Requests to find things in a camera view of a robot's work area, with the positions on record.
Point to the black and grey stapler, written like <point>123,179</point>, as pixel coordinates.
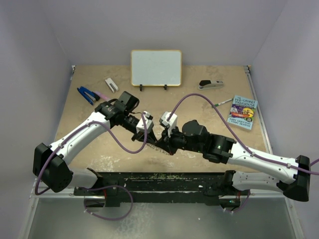
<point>209,84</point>

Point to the blue treehouse book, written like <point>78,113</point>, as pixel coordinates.
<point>242,112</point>

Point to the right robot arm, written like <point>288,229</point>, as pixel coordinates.
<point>286,175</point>

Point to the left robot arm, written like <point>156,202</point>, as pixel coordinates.
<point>51,162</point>

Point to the blue stapler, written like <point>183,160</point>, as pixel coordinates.
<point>89,96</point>

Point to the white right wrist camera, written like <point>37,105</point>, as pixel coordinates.
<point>169,121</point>

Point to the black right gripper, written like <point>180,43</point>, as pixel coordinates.
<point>166,143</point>

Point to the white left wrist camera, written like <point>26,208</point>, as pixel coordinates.
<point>145,124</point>

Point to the green whiteboard marker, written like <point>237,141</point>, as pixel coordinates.
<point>223,102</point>

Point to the pink eraser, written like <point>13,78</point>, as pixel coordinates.
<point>102,96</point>

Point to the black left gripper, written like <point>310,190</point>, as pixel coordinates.
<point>140,137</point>

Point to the small whiteboard on stand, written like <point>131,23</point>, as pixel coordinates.
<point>156,68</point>

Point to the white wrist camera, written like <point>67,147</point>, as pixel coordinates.
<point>169,121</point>
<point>145,124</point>

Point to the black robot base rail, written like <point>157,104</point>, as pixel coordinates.
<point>211,189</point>

